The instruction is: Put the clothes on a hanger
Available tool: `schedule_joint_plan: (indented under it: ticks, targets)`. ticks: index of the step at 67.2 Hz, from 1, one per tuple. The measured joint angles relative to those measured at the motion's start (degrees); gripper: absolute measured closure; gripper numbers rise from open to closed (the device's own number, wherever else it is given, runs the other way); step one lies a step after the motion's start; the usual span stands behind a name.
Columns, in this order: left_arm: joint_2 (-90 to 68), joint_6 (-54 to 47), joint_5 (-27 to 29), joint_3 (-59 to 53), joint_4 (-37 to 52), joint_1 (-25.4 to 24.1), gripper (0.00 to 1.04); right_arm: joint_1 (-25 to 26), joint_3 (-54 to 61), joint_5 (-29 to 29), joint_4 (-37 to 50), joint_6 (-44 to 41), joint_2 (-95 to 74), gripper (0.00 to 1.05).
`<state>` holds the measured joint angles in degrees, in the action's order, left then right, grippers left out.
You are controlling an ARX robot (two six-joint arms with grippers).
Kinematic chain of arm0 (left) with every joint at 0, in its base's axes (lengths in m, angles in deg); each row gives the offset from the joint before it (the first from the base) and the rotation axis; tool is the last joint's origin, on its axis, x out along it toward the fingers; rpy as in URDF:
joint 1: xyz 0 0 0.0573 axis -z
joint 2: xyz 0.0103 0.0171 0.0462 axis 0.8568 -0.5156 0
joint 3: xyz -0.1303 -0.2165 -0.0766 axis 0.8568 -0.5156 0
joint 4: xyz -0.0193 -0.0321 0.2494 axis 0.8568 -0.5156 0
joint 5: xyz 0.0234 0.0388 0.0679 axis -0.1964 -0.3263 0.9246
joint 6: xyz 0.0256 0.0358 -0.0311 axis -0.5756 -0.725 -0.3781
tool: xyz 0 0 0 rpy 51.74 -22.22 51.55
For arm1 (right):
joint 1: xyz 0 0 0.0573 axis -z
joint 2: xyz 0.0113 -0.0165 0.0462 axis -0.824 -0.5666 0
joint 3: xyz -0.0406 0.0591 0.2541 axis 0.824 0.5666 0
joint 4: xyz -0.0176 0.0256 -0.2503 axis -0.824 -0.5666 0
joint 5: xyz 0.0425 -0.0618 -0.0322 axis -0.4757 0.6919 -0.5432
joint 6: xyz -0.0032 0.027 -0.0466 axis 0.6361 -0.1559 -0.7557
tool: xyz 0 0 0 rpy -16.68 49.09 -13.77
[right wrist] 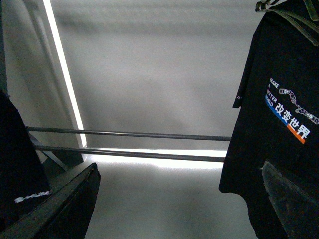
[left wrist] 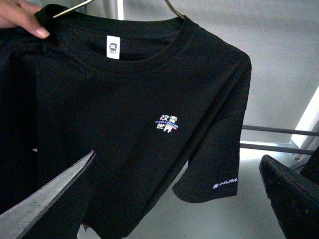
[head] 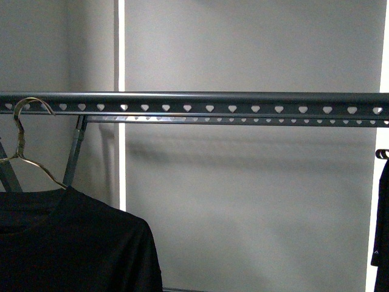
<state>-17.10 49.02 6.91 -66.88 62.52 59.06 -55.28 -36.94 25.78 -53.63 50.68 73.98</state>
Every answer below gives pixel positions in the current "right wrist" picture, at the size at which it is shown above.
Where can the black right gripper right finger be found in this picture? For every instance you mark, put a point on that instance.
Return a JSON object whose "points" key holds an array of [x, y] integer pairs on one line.
{"points": [[294, 199]]}

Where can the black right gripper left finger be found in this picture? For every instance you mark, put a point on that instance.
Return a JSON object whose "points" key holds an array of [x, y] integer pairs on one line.
{"points": [[64, 215]]}

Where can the black printed t-shirt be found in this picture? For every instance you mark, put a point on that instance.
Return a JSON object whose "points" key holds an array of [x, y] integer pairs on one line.
{"points": [[278, 121]]}

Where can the metal clothes hanger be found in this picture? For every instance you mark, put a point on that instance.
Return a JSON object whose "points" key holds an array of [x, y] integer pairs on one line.
{"points": [[303, 15]]}

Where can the grey metal drying rack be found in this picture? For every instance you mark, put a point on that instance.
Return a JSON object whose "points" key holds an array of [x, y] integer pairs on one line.
{"points": [[136, 144]]}

